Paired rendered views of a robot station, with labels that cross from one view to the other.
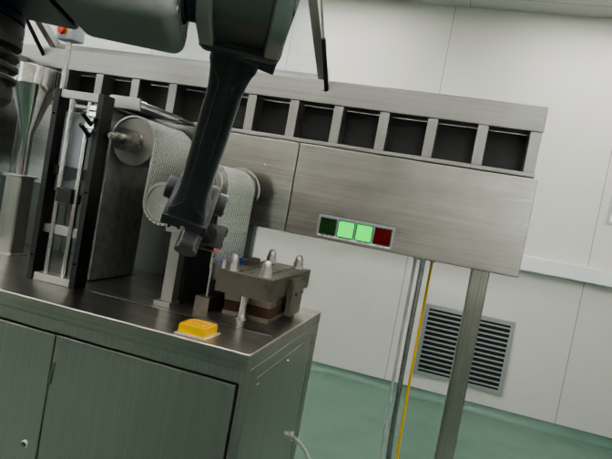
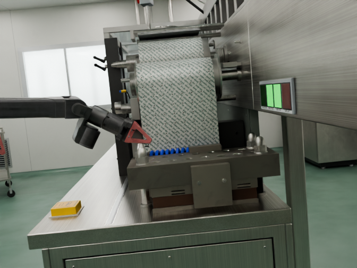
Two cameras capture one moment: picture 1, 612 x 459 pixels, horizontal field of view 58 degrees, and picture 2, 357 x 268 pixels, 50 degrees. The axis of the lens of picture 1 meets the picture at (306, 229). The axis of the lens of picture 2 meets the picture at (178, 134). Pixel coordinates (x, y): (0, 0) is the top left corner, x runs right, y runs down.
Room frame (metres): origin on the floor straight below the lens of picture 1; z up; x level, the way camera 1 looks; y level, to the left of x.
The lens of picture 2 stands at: (1.32, -0.92, 1.22)
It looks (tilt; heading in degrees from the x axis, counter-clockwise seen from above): 6 degrees down; 74
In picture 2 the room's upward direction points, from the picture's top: 5 degrees counter-clockwise
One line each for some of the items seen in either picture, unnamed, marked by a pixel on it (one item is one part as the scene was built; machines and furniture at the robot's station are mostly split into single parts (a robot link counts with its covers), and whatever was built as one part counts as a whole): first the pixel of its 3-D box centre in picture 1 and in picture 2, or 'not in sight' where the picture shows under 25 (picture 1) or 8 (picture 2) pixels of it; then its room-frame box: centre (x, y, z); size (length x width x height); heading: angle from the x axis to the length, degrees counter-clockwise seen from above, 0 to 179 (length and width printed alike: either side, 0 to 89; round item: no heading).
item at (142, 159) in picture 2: (266, 269); (142, 156); (1.51, 0.09, 1.05); 0.04 x 0.04 x 0.04
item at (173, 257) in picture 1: (175, 250); (133, 144); (1.54, 0.35, 1.05); 0.06 x 0.05 x 0.31; 165
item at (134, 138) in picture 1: (127, 139); (135, 63); (1.61, 0.55, 1.34); 0.06 x 0.06 x 0.06; 75
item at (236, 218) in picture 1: (231, 235); (179, 124); (1.66, 0.22, 1.11); 0.23 x 0.01 x 0.18; 165
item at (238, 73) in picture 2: not in sight; (229, 75); (1.85, 0.23, 1.25); 0.07 x 0.04 x 0.04; 165
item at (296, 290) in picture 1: (295, 296); (211, 185); (1.67, 0.00, 0.97); 0.10 x 0.03 x 0.11; 165
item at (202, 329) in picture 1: (198, 328); (66, 208); (1.30, 0.21, 0.91); 0.07 x 0.07 x 0.02; 75
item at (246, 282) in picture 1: (267, 279); (201, 166); (1.68, 0.09, 1.00); 0.40 x 0.16 x 0.06; 165
